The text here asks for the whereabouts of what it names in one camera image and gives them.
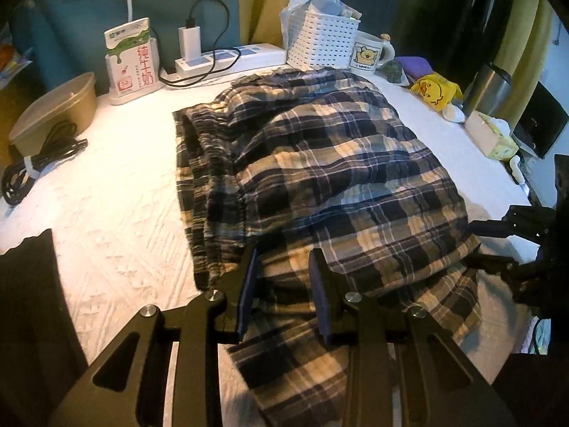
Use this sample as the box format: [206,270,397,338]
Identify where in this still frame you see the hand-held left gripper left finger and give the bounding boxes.
[48,247,261,427]

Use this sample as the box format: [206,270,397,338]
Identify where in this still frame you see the white green milk carton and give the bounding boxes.
[103,17,161,96]

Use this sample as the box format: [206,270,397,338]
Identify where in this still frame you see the steel thermos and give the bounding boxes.
[462,63,514,118]

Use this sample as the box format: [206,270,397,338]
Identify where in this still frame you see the white plastic basket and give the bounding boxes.
[284,9,361,72]

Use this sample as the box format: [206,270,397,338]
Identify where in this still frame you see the black cable bundle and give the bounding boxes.
[1,120,90,207]

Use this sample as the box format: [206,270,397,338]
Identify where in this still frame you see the yellow duck plush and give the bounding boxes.
[410,73,464,112]

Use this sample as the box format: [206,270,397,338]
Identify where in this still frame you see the white textured table cover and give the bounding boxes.
[0,64,541,427]

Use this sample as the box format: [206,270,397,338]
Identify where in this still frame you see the white bear print mug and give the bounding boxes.
[349,31,395,73]

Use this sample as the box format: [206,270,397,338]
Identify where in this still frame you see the yellow curtain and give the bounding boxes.
[502,0,552,130]
[235,0,316,47]

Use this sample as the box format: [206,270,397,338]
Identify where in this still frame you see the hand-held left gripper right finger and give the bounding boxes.
[309,248,516,427]

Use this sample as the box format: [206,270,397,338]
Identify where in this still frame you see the purple cloth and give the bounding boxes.
[395,56,434,81]

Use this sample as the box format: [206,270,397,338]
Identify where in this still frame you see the tissue pack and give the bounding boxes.
[464,111,519,161]

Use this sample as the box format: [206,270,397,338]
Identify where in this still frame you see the black tablet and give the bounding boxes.
[511,81,569,159]

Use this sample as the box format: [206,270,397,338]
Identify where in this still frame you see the printed snack bag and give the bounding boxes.
[0,22,34,94]

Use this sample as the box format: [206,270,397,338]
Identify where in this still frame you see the plaid flannel shirt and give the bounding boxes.
[172,66,485,427]

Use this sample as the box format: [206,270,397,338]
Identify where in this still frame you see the small white cup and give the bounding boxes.
[442,104,467,124]

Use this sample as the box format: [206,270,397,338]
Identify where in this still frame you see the brown lidded bowl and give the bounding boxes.
[9,71,99,157]

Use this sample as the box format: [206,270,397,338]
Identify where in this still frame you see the white charger plug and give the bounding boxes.
[178,26,203,60]

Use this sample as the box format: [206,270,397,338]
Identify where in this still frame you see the black folded cloth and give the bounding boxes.
[0,228,90,427]

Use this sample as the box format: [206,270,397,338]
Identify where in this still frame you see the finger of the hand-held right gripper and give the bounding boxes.
[462,253,549,303]
[469,205,552,243]

